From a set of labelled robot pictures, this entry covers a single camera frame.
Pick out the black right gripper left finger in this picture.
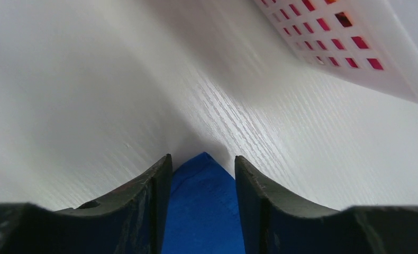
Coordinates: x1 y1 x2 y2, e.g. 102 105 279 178
0 154 172 253

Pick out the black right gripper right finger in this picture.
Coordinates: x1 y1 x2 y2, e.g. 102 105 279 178
235 156 418 253

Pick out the blue t shirt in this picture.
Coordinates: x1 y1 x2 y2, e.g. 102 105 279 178
162 152 245 253

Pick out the magenta garment in basket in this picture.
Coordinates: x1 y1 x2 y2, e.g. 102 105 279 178
259 0 385 71

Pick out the white plastic laundry basket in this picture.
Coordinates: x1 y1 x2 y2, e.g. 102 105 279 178
256 0 418 103

